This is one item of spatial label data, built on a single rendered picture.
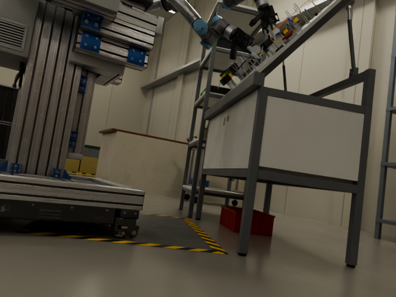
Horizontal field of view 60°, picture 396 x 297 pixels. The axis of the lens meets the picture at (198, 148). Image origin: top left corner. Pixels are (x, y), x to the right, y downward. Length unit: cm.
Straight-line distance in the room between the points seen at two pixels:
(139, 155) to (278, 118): 337
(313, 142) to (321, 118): 13
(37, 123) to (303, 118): 129
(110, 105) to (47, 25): 938
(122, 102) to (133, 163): 667
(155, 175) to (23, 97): 334
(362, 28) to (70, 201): 429
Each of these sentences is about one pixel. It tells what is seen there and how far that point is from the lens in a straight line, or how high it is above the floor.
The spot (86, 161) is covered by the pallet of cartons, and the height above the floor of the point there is 34.
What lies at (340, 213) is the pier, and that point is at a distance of 458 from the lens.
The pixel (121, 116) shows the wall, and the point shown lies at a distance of 1129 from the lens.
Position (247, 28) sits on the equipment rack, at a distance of 355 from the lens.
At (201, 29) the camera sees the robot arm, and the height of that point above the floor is 112.
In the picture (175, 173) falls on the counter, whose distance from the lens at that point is 507.
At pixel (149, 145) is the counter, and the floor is 69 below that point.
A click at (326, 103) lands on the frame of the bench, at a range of 181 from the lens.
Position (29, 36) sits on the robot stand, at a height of 87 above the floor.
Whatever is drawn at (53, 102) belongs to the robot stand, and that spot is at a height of 59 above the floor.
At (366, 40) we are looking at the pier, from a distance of 493.
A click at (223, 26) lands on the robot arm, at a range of 209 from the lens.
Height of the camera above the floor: 32
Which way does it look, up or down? 5 degrees up
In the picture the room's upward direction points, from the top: 8 degrees clockwise
